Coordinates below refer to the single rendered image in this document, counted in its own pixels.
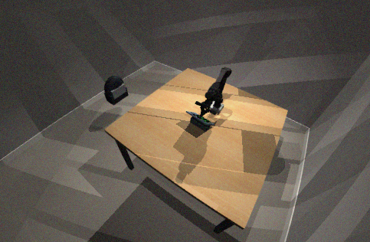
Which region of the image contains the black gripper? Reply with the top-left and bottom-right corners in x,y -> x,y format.
195,99 -> 217,117

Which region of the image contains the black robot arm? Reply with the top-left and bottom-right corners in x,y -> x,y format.
201,67 -> 232,109

